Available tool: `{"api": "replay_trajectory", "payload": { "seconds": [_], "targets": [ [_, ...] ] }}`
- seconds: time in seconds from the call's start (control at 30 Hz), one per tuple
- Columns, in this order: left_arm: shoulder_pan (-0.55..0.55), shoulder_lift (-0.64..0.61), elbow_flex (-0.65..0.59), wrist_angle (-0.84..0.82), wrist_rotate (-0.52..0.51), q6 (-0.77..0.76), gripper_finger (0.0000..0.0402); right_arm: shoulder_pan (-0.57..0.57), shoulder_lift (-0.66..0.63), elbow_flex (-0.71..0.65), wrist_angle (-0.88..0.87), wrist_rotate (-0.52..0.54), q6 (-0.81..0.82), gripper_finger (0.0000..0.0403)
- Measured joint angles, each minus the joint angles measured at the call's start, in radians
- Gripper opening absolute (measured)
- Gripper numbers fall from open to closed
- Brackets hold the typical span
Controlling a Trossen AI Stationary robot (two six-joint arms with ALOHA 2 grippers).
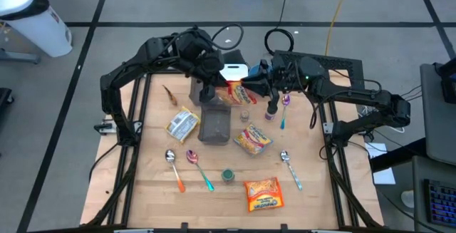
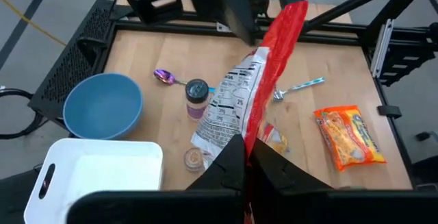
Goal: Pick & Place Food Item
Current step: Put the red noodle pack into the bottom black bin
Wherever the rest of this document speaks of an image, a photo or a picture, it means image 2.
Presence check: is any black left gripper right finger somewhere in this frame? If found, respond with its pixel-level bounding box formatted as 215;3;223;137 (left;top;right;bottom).
251;138;335;190

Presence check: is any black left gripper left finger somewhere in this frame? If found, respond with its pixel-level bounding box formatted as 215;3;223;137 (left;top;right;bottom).
186;134;246;190

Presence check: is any red Maruchan ramen packet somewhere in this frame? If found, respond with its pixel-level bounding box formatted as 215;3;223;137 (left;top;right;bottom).
190;0;309;224

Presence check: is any purple-labelled spice jar black lid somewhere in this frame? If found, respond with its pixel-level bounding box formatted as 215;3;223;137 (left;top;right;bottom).
185;78;210;121

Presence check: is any purple spoon teal handle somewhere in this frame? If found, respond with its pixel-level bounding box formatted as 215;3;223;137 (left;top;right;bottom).
153;69;216;94

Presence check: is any small clear glass jar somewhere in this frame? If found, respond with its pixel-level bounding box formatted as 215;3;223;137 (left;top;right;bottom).
183;147;206;174

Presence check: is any orange Maruchan ramen packet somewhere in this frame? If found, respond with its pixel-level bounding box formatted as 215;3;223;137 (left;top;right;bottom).
313;104;387;173

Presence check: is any white plastic bin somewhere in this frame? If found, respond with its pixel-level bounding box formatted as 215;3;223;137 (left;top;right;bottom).
23;138;164;224

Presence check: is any blue bowl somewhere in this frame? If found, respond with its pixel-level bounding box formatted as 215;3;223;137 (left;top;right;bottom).
62;72;144;140

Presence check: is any black perforated metal box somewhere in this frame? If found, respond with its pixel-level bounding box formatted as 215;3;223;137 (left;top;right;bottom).
27;0;119;126

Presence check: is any black flat plate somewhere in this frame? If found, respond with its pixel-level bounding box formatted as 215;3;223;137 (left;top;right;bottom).
0;169;42;224

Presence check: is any silver spoon striped blue handle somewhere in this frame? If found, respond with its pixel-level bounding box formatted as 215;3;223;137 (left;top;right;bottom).
272;77;326;102

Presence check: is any black aluminium table frame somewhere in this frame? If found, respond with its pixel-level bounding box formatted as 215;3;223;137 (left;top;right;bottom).
109;0;438;190

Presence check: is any yellow cable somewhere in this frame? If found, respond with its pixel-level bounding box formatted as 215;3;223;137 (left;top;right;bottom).
0;0;68;47

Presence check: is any coiled black cable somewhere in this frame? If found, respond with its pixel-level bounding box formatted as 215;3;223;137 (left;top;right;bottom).
0;88;44;140

